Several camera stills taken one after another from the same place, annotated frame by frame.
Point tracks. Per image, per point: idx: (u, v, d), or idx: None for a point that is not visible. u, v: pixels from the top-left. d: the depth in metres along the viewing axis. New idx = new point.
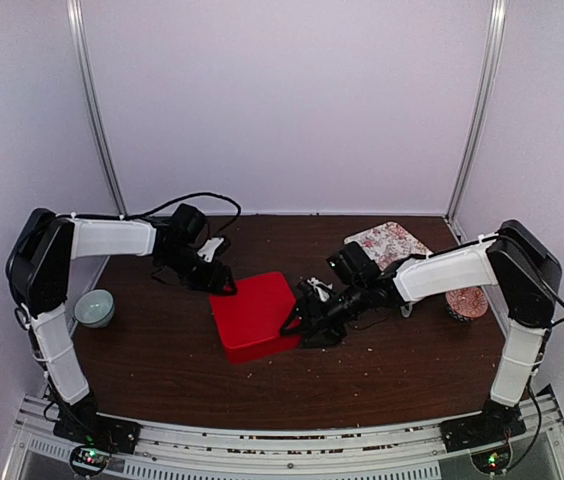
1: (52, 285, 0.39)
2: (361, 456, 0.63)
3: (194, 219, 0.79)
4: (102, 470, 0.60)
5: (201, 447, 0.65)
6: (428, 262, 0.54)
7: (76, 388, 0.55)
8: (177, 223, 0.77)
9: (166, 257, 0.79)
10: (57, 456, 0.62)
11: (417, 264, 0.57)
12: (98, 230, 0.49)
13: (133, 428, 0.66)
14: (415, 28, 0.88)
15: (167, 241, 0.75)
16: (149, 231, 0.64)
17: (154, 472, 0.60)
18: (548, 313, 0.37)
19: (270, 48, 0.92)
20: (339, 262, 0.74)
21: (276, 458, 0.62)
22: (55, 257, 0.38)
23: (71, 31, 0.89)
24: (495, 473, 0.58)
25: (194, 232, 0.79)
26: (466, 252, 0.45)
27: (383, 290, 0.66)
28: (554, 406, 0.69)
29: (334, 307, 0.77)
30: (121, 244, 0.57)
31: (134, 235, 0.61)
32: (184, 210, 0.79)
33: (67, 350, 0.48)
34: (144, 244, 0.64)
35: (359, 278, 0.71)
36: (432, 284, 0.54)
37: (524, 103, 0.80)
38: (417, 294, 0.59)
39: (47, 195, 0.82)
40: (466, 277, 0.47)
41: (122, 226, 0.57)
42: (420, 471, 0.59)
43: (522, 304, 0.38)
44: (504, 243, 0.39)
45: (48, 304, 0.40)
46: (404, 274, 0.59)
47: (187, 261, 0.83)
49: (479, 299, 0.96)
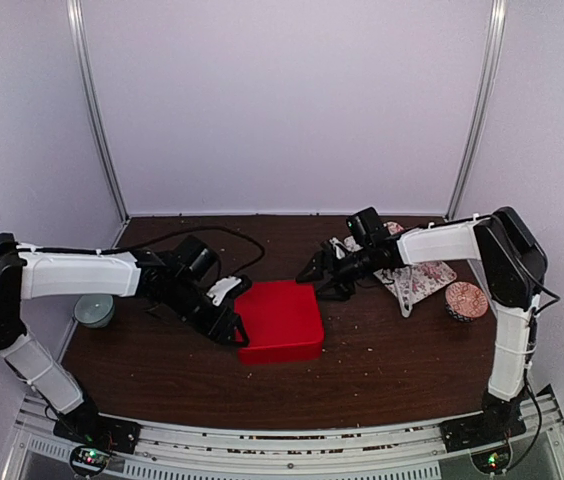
1: (1, 327, 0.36)
2: (361, 456, 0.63)
3: (200, 255, 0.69)
4: (103, 470, 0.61)
5: (201, 447, 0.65)
6: (429, 231, 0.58)
7: (67, 399, 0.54)
8: (178, 258, 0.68)
9: (159, 294, 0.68)
10: (57, 456, 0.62)
11: (419, 230, 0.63)
12: (61, 269, 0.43)
13: (133, 428, 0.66)
14: (415, 28, 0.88)
15: (155, 278, 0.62)
16: (132, 270, 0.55)
17: (154, 473, 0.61)
18: (524, 296, 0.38)
19: (270, 48, 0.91)
20: (355, 224, 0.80)
21: (276, 458, 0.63)
22: (4, 303, 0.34)
23: (71, 31, 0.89)
24: (495, 473, 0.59)
25: (198, 269, 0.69)
26: (459, 226, 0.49)
27: (388, 251, 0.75)
28: (554, 405, 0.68)
29: (345, 265, 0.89)
30: (98, 282, 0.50)
31: (117, 273, 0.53)
32: (191, 244, 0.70)
33: (49, 368, 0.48)
34: (127, 284, 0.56)
35: (369, 239, 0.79)
36: (426, 249, 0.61)
37: (524, 104, 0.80)
38: (414, 258, 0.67)
39: (47, 195, 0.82)
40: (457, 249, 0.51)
41: (102, 263, 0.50)
42: (419, 471, 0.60)
43: (502, 287, 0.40)
44: (492, 223, 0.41)
45: None
46: (407, 238, 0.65)
47: (187, 300, 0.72)
49: (479, 300, 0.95)
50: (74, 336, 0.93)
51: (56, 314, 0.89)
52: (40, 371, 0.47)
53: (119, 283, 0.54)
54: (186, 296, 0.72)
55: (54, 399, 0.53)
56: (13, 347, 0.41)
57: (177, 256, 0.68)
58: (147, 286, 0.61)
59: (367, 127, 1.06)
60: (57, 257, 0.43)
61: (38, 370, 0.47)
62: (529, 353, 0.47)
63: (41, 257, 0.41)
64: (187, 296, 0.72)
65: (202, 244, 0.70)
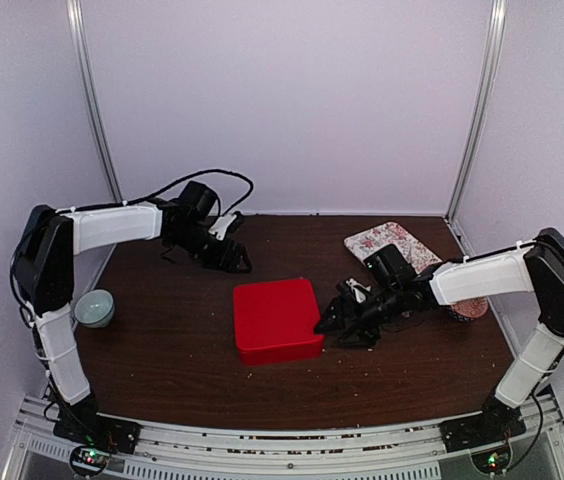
1: (58, 285, 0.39)
2: (361, 456, 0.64)
3: (202, 198, 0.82)
4: (103, 470, 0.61)
5: (201, 447, 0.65)
6: (466, 266, 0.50)
7: (77, 388, 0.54)
8: (185, 201, 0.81)
9: (176, 235, 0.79)
10: (57, 456, 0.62)
11: (455, 266, 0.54)
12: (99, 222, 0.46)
13: (133, 428, 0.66)
14: (415, 28, 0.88)
15: (174, 220, 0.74)
16: (155, 214, 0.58)
17: (154, 473, 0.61)
18: None
19: (270, 48, 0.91)
20: None
21: (276, 458, 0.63)
22: (60, 258, 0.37)
23: (71, 31, 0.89)
24: (495, 473, 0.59)
25: (203, 210, 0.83)
26: (503, 257, 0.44)
27: (419, 293, 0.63)
28: (554, 405, 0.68)
29: (367, 309, 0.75)
30: (129, 231, 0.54)
31: (143, 218, 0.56)
32: (193, 190, 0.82)
33: (71, 349, 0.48)
34: (152, 226, 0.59)
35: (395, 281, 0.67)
36: (468, 289, 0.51)
37: (524, 104, 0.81)
38: (452, 299, 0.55)
39: (47, 195, 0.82)
40: (501, 283, 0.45)
41: (128, 212, 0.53)
42: (419, 471, 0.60)
43: (553, 312, 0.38)
44: (541, 250, 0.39)
45: (56, 303, 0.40)
46: (441, 276, 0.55)
47: (198, 240, 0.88)
49: (479, 300, 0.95)
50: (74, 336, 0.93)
51: None
52: (65, 348, 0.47)
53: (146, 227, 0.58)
54: (196, 235, 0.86)
55: (65, 386, 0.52)
56: (60, 313, 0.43)
57: (185, 200, 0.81)
58: (169, 227, 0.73)
59: (368, 126, 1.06)
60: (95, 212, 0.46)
61: (63, 348, 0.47)
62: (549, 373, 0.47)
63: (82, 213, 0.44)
64: (197, 236, 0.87)
65: (202, 187, 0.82)
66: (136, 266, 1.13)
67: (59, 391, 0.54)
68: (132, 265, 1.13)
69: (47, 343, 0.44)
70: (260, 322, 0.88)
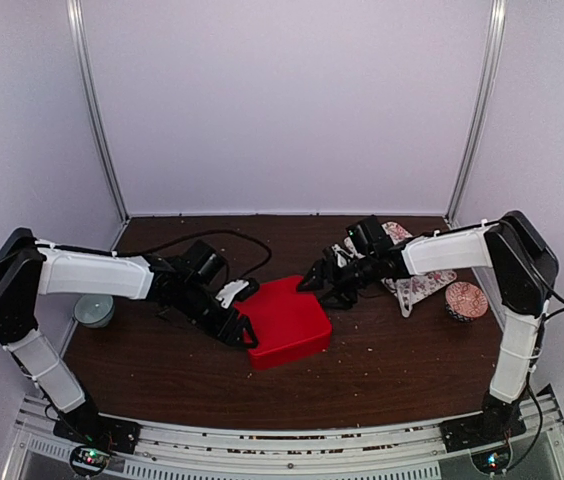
1: (13, 320, 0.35)
2: (361, 456, 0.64)
3: (208, 260, 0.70)
4: (102, 470, 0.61)
5: (201, 447, 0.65)
6: (435, 239, 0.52)
7: (73, 396, 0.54)
8: (187, 262, 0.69)
9: (169, 300, 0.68)
10: (56, 456, 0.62)
11: (425, 239, 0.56)
12: (77, 267, 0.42)
13: (133, 428, 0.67)
14: (416, 28, 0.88)
15: (166, 284, 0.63)
16: (142, 274, 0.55)
17: (154, 473, 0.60)
18: (537, 302, 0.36)
19: (270, 47, 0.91)
20: (356, 232, 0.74)
21: (276, 458, 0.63)
22: (19, 296, 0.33)
23: (71, 31, 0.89)
24: (495, 473, 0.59)
25: (205, 273, 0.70)
26: (467, 233, 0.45)
27: (392, 262, 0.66)
28: (554, 405, 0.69)
29: (346, 273, 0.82)
30: (108, 284, 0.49)
31: (129, 275, 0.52)
32: (199, 250, 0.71)
33: (55, 366, 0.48)
34: (138, 287, 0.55)
35: (372, 249, 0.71)
36: (435, 259, 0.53)
37: (524, 103, 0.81)
38: (421, 269, 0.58)
39: (47, 195, 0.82)
40: (464, 256, 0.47)
41: (114, 264, 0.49)
42: (420, 471, 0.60)
43: (509, 289, 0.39)
44: (502, 228, 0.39)
45: (9, 337, 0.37)
46: (411, 247, 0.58)
47: (196, 303, 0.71)
49: (479, 300, 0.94)
50: (74, 336, 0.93)
51: (56, 315, 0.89)
52: (47, 367, 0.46)
53: (129, 284, 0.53)
54: (194, 298, 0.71)
55: (58, 396, 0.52)
56: (23, 342, 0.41)
57: (187, 260, 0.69)
58: (158, 291, 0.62)
59: (368, 127, 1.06)
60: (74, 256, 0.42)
61: (44, 366, 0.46)
62: (534, 358, 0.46)
63: (62, 253, 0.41)
64: (196, 300, 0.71)
65: (210, 249, 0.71)
66: None
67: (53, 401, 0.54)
68: None
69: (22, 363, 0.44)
70: (259, 325, 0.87)
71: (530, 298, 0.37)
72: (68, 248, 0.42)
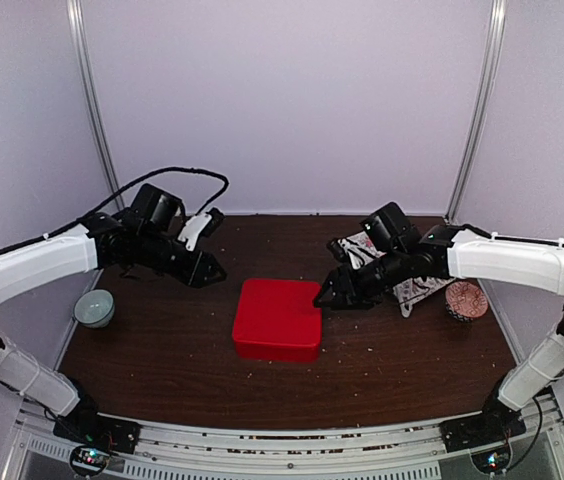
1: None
2: (361, 456, 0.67)
3: (157, 206, 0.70)
4: (102, 470, 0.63)
5: (201, 447, 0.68)
6: (498, 246, 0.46)
7: (66, 400, 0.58)
8: (136, 212, 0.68)
9: (131, 256, 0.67)
10: (57, 456, 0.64)
11: (480, 241, 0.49)
12: (9, 273, 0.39)
13: (133, 428, 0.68)
14: (416, 28, 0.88)
15: (116, 242, 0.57)
16: (86, 244, 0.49)
17: (154, 472, 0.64)
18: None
19: (271, 46, 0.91)
20: (376, 226, 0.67)
21: (276, 458, 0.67)
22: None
23: (71, 31, 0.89)
24: (495, 473, 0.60)
25: (160, 220, 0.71)
26: (545, 254, 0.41)
27: (429, 255, 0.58)
28: (554, 405, 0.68)
29: (367, 275, 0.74)
30: (55, 268, 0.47)
31: (73, 252, 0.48)
32: (144, 198, 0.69)
33: (37, 375, 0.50)
34: (86, 258, 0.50)
35: (397, 243, 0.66)
36: (491, 270, 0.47)
37: (524, 105, 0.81)
38: (465, 275, 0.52)
39: (46, 194, 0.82)
40: (535, 277, 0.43)
41: (48, 247, 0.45)
42: (420, 471, 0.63)
43: None
44: None
45: None
46: (464, 249, 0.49)
47: (161, 253, 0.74)
49: (479, 299, 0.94)
50: (74, 336, 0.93)
51: (55, 315, 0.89)
52: (30, 376, 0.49)
53: (76, 259, 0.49)
54: (157, 249, 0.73)
55: (51, 402, 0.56)
56: None
57: (136, 211, 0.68)
58: (108, 254, 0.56)
59: (369, 126, 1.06)
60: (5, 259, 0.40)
61: (29, 376, 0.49)
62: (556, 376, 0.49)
63: None
64: (158, 249, 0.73)
65: (155, 193, 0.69)
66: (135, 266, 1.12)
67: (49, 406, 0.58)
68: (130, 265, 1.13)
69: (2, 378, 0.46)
70: (255, 320, 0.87)
71: None
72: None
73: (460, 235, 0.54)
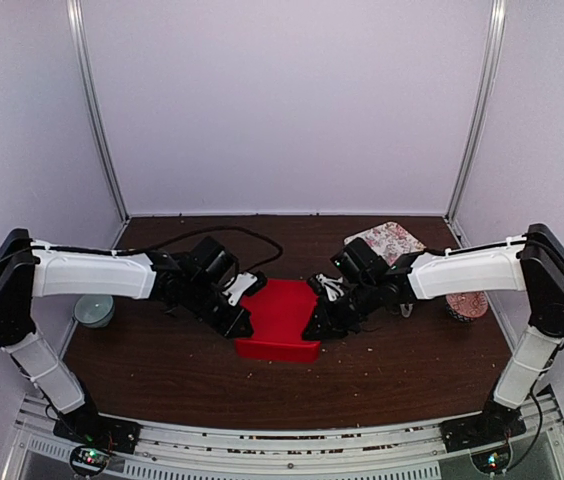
1: (8, 323, 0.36)
2: (361, 456, 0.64)
3: (216, 258, 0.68)
4: (103, 470, 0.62)
5: (201, 447, 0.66)
6: (447, 259, 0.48)
7: (73, 399, 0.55)
8: (194, 259, 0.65)
9: (176, 299, 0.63)
10: (56, 456, 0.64)
11: (435, 260, 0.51)
12: (70, 269, 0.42)
13: (133, 428, 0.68)
14: (416, 27, 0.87)
15: (170, 282, 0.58)
16: (146, 273, 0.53)
17: (154, 473, 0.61)
18: None
19: (271, 45, 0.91)
20: (344, 260, 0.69)
21: (276, 458, 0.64)
22: (13, 301, 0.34)
23: (71, 30, 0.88)
24: (495, 473, 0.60)
25: (214, 271, 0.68)
26: (492, 255, 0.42)
27: (395, 285, 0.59)
28: (554, 405, 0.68)
29: (342, 306, 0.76)
30: (110, 285, 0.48)
31: (132, 275, 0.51)
32: (208, 246, 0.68)
33: (52, 369, 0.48)
34: (141, 287, 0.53)
35: (366, 275, 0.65)
36: (451, 285, 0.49)
37: (524, 105, 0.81)
38: (431, 294, 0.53)
39: (46, 195, 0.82)
40: (491, 281, 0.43)
41: (114, 265, 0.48)
42: (420, 471, 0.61)
43: (544, 314, 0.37)
44: (538, 249, 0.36)
45: (6, 339, 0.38)
46: (421, 271, 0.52)
47: (205, 301, 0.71)
49: (479, 300, 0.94)
50: (74, 336, 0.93)
51: (56, 314, 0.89)
52: (45, 369, 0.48)
53: (133, 285, 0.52)
54: (203, 298, 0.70)
55: (58, 398, 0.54)
56: (21, 344, 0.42)
57: (194, 257, 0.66)
58: (159, 291, 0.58)
59: (369, 127, 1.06)
60: (72, 258, 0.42)
61: (44, 368, 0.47)
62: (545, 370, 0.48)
63: (55, 255, 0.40)
64: (205, 298, 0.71)
65: (218, 246, 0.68)
66: None
67: (53, 402, 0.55)
68: None
69: (21, 365, 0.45)
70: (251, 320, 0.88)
71: None
72: (65, 249, 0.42)
73: (418, 260, 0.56)
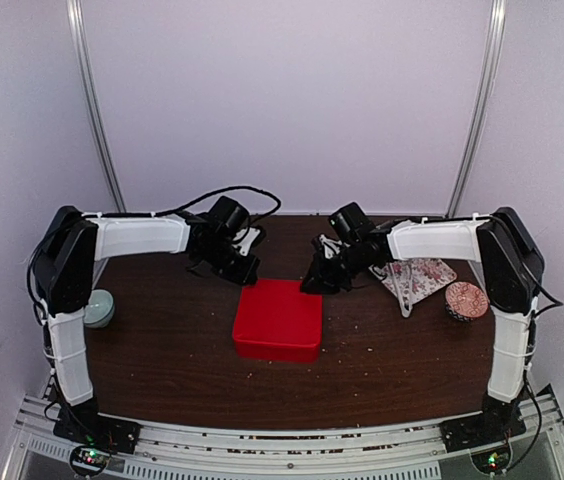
1: (74, 287, 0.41)
2: (361, 456, 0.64)
3: (234, 213, 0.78)
4: (102, 470, 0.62)
5: (201, 447, 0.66)
6: (423, 227, 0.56)
7: (80, 392, 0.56)
8: (215, 216, 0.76)
9: (202, 251, 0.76)
10: (56, 456, 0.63)
11: (413, 225, 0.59)
12: (122, 231, 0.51)
13: (133, 428, 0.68)
14: (416, 27, 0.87)
15: (200, 237, 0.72)
16: (181, 228, 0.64)
17: (154, 472, 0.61)
18: (524, 300, 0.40)
19: (270, 46, 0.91)
20: (338, 221, 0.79)
21: (276, 458, 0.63)
22: (79, 263, 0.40)
23: (71, 31, 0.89)
24: (495, 473, 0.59)
25: (233, 226, 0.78)
26: (459, 226, 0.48)
27: (375, 244, 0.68)
28: (554, 406, 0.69)
29: (334, 265, 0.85)
30: (151, 242, 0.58)
31: (169, 231, 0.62)
32: (225, 204, 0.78)
33: (77, 353, 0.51)
34: (178, 240, 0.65)
35: (354, 236, 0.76)
36: (424, 247, 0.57)
37: (523, 105, 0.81)
38: (407, 254, 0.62)
39: (46, 195, 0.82)
40: (455, 246, 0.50)
41: (155, 224, 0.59)
42: (419, 471, 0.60)
43: (497, 287, 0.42)
44: (495, 225, 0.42)
45: (71, 306, 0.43)
46: (399, 232, 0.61)
47: (224, 255, 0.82)
49: (479, 300, 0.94)
50: None
51: None
52: (72, 352, 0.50)
53: (172, 240, 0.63)
54: (222, 252, 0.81)
55: (67, 388, 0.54)
56: (73, 316, 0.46)
57: (215, 215, 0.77)
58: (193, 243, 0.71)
59: (370, 126, 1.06)
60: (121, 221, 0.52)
61: (71, 351, 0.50)
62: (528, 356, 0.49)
63: (108, 221, 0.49)
64: (224, 252, 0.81)
65: (234, 203, 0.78)
66: (135, 266, 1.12)
67: (60, 393, 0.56)
68: (131, 264, 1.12)
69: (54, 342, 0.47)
70: (251, 319, 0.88)
71: (517, 296, 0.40)
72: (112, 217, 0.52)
73: (399, 226, 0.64)
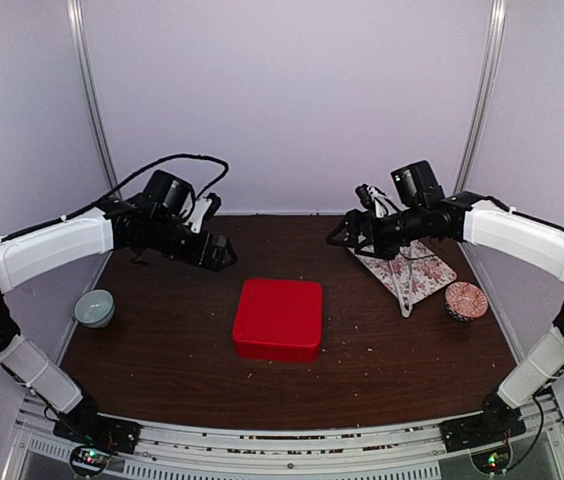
1: None
2: (361, 456, 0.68)
3: (170, 190, 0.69)
4: (103, 470, 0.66)
5: (202, 447, 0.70)
6: (511, 219, 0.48)
7: (70, 398, 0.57)
8: (149, 196, 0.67)
9: (143, 240, 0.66)
10: (57, 455, 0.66)
11: (498, 213, 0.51)
12: (28, 253, 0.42)
13: (133, 428, 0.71)
14: (415, 28, 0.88)
15: (129, 226, 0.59)
16: (102, 226, 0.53)
17: (154, 472, 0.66)
18: None
19: (270, 46, 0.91)
20: (405, 178, 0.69)
21: (276, 458, 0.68)
22: None
23: (71, 31, 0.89)
24: (495, 473, 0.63)
25: (172, 205, 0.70)
26: (555, 235, 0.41)
27: (447, 216, 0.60)
28: (554, 405, 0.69)
29: (386, 228, 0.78)
30: (72, 250, 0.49)
31: (89, 233, 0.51)
32: (158, 181, 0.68)
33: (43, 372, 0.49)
34: (101, 240, 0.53)
35: (421, 200, 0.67)
36: (504, 241, 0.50)
37: (522, 106, 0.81)
38: (479, 240, 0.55)
39: (45, 194, 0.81)
40: (541, 256, 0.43)
41: (68, 228, 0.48)
42: (420, 471, 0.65)
43: None
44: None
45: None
46: (482, 215, 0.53)
47: (170, 238, 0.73)
49: (479, 300, 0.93)
50: (74, 335, 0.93)
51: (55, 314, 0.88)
52: (37, 372, 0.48)
53: (94, 241, 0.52)
54: (167, 235, 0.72)
55: (53, 398, 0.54)
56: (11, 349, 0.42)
57: (149, 195, 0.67)
58: (123, 236, 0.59)
59: (370, 126, 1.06)
60: (24, 239, 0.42)
61: (36, 371, 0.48)
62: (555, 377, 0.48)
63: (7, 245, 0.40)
64: (168, 235, 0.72)
65: (169, 177, 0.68)
66: (134, 265, 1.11)
67: (50, 403, 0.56)
68: (130, 264, 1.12)
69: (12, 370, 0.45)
70: (251, 319, 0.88)
71: None
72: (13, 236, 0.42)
73: (480, 204, 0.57)
